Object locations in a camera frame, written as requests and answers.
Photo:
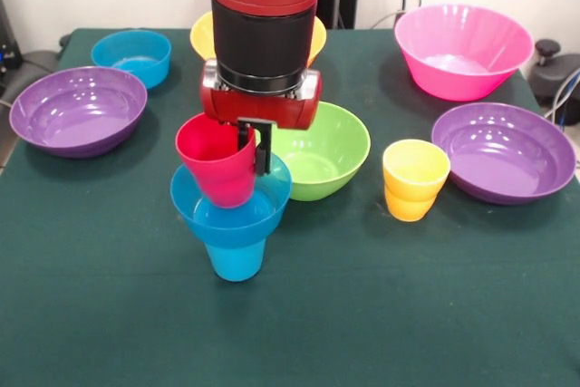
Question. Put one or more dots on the green plastic bowl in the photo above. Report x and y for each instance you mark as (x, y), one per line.
(331, 156)

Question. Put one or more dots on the purple plastic bowl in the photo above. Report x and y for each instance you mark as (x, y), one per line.
(503, 165)
(77, 119)

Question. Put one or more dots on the pink plastic bowl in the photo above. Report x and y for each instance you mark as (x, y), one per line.
(460, 79)

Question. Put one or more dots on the red plastic cup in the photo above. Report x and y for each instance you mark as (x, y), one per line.
(222, 178)

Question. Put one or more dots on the dark green tablecloth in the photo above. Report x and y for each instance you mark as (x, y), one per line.
(290, 314)

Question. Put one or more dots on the black equipment box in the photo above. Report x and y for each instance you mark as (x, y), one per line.
(8, 51)

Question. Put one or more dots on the small blue plastic bowl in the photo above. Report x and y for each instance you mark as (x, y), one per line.
(231, 230)
(154, 72)

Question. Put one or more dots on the black clamp with knob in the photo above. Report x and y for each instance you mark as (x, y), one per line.
(555, 72)

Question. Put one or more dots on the orange plastic bowl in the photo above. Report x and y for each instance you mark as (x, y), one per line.
(201, 38)

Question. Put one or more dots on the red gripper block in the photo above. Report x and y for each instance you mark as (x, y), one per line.
(254, 108)

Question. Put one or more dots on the grey rounded base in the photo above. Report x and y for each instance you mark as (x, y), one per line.
(38, 65)

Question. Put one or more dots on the blue plastic cup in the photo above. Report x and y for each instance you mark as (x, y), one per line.
(235, 264)

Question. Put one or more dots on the small black table clamp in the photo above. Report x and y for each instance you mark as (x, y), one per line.
(65, 39)

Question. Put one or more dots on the yellow plastic cup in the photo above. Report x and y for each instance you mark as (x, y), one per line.
(410, 201)

